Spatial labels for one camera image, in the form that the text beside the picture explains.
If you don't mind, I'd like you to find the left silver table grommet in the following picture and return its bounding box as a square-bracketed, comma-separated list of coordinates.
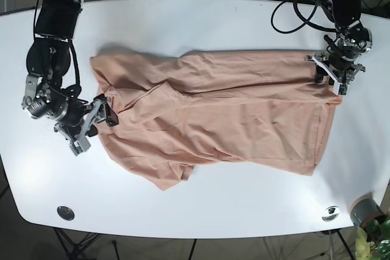
[57, 206, 75, 221]

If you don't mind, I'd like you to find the right silver table grommet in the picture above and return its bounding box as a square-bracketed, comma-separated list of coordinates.
[322, 206, 340, 222]

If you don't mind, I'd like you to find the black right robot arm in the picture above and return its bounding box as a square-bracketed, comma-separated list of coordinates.
[21, 0, 119, 155]

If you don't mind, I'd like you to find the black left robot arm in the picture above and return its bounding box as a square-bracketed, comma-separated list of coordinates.
[271, 0, 373, 96]

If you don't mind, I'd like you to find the peach T-shirt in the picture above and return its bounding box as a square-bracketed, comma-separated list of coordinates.
[90, 51, 342, 190]

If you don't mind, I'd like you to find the silver table grommet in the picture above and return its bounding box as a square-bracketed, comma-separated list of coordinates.
[322, 206, 340, 222]
[57, 206, 75, 221]

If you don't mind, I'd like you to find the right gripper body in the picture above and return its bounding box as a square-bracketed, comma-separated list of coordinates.
[22, 74, 90, 136]

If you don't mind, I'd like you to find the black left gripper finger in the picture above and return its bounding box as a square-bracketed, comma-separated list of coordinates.
[305, 55, 339, 84]
[332, 64, 366, 96]

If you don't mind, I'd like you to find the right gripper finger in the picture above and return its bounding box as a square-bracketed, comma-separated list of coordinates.
[88, 94, 119, 129]
[54, 123, 98, 156]

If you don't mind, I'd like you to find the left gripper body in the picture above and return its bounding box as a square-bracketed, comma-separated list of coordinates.
[323, 26, 373, 75]

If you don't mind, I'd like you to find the green potted plant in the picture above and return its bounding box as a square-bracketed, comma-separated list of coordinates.
[355, 214, 389, 260]

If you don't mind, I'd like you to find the grey plant pot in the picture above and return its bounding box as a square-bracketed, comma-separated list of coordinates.
[349, 194, 385, 227]

